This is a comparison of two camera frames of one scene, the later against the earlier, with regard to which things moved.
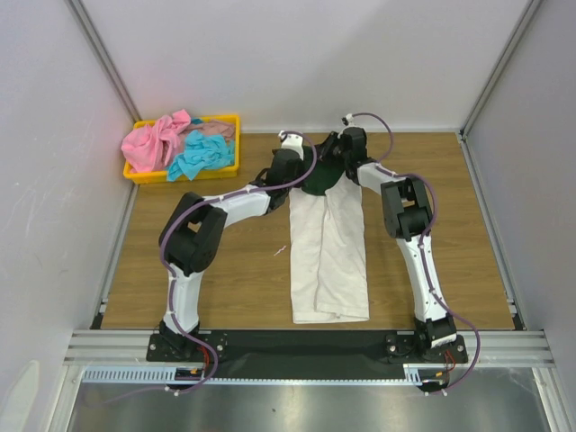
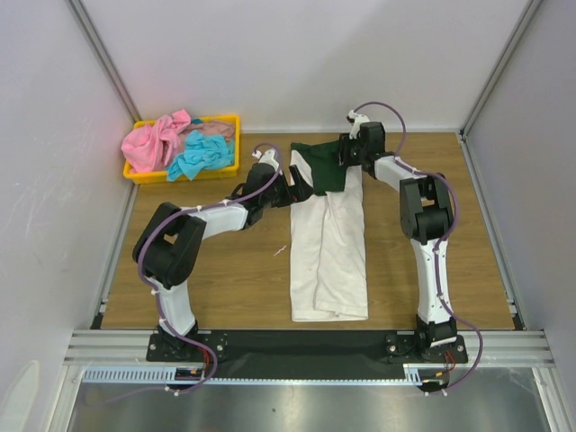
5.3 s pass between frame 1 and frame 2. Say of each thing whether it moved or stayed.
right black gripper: moved
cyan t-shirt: stayed
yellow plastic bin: stayed
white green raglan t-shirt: stayed
